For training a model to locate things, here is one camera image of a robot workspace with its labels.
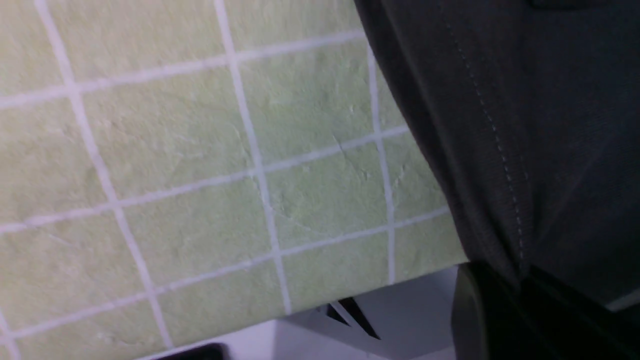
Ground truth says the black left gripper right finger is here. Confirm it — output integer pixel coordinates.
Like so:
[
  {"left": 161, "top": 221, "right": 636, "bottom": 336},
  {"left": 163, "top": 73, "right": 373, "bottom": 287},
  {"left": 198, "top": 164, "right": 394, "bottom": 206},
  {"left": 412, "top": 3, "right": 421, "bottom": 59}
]
[{"left": 522, "top": 268, "right": 639, "bottom": 360}]

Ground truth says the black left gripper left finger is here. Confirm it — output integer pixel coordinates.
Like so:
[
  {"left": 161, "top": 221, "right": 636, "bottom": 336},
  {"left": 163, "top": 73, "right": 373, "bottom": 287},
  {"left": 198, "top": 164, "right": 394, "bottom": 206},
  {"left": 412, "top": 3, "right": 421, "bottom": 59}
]
[{"left": 451, "top": 263, "right": 529, "bottom": 360}]

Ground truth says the dark gray long-sleeve top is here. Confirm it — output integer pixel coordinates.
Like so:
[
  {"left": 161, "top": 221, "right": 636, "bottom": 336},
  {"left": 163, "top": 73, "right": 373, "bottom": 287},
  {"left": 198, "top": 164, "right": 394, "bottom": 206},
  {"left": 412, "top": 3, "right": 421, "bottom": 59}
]
[{"left": 355, "top": 0, "right": 640, "bottom": 305}]

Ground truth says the green checkered table mat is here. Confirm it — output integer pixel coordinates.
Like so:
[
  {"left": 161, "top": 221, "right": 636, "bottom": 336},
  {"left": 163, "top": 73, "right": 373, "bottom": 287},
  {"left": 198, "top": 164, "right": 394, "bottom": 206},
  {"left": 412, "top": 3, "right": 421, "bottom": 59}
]
[{"left": 1, "top": 0, "right": 467, "bottom": 360}]

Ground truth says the white table frame below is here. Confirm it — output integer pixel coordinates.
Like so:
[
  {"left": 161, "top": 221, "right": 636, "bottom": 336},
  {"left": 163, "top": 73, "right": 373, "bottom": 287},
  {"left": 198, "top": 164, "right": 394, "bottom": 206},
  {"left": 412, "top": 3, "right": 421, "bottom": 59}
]
[{"left": 135, "top": 265, "right": 640, "bottom": 360}]

